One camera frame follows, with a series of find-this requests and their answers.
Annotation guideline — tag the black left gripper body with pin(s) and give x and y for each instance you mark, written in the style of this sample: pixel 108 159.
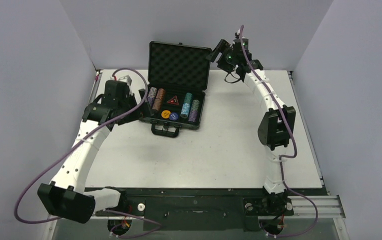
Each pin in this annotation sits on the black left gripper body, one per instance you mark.
pixel 128 105

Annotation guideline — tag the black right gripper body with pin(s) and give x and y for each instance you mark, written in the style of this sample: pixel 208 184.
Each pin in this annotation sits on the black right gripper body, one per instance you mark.
pixel 217 50

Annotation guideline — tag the purple chip stack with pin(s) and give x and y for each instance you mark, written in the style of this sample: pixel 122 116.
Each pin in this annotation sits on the purple chip stack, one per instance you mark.
pixel 150 101
pixel 193 116

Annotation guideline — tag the yellow round button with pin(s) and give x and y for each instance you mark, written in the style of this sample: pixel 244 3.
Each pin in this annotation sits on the yellow round button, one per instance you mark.
pixel 165 114

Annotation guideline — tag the triangular all-in button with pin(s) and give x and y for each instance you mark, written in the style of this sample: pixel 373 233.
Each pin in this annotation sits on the triangular all-in button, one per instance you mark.
pixel 173 101

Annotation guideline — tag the blue round button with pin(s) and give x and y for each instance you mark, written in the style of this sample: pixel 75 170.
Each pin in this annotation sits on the blue round button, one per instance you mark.
pixel 174 116

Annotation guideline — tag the black poker case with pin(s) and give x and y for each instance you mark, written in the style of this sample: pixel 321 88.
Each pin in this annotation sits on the black poker case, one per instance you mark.
pixel 179 69

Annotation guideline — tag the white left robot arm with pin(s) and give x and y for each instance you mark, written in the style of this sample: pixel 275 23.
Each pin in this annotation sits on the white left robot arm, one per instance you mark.
pixel 65 195

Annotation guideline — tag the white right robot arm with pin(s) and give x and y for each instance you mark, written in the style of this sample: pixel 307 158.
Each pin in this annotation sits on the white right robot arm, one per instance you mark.
pixel 275 131

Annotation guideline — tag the blue-grey chip stack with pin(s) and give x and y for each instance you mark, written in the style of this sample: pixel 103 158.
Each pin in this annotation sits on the blue-grey chip stack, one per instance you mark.
pixel 152 93

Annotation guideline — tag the orange chip stack in case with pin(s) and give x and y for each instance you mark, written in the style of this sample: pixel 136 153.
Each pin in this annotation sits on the orange chip stack in case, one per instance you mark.
pixel 160 94

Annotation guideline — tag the light blue chip stack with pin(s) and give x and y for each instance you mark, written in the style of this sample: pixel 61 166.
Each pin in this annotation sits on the light blue chip stack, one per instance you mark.
pixel 185 110

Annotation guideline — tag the teal chip stack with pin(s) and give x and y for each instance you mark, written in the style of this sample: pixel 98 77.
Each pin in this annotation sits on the teal chip stack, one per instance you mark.
pixel 188 98

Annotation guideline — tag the green-grey chip stack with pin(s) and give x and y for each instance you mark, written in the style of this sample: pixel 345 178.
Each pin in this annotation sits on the green-grey chip stack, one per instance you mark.
pixel 195 105

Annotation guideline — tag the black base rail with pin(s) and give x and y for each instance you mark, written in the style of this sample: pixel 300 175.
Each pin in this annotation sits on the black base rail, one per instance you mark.
pixel 218 209

